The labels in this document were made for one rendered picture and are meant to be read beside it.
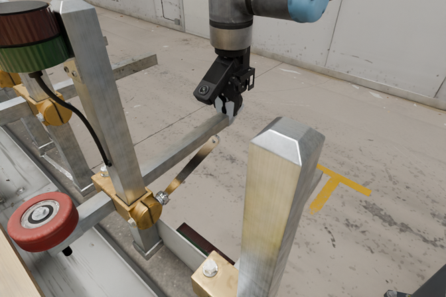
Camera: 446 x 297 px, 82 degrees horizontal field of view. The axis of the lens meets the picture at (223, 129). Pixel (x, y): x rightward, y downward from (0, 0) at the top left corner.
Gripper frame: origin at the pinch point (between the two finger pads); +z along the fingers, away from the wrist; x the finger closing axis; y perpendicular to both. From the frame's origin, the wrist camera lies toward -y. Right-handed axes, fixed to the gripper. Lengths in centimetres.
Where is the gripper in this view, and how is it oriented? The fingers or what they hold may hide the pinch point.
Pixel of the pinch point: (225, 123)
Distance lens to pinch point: 67.0
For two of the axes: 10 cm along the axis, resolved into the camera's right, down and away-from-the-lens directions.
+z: 0.1, 7.9, 6.2
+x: -7.7, -3.8, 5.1
